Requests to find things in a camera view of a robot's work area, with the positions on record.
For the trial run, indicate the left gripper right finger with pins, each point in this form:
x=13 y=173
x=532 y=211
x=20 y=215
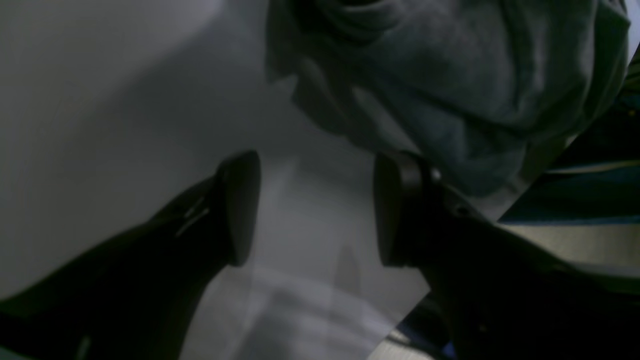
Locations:
x=501 y=297

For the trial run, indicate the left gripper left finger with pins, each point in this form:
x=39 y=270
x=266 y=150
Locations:
x=133 y=296

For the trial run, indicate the grey T-shirt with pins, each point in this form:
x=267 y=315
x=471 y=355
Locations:
x=472 y=83

